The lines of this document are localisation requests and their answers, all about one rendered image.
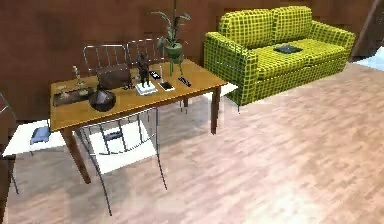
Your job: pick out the black remote control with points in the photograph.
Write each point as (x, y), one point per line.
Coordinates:
(184, 81)

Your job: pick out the black and white phone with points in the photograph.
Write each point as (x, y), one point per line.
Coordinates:
(166, 86)

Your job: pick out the small black phone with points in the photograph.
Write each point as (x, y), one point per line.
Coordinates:
(154, 75)

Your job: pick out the brown wooden table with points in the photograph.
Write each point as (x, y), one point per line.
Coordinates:
(133, 96)

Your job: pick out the dark figure statue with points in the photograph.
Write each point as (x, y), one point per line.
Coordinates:
(144, 71)

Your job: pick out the green potted house plant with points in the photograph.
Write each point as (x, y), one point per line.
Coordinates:
(173, 46)

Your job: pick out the dark flat object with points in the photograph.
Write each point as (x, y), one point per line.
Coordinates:
(113, 135)

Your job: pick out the dark round vase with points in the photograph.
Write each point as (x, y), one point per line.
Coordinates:
(102, 99)

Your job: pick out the dark flat cushion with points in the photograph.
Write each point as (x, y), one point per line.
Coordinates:
(287, 49)

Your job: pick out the yellow checked sofa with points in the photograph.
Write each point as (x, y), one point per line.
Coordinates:
(293, 56)

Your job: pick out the small pale figurine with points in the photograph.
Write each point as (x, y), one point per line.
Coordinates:
(78, 76)

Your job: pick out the dark flat tray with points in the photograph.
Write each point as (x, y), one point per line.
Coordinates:
(71, 96)

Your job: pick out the blue cloth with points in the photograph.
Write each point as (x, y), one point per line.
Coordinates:
(40, 134)

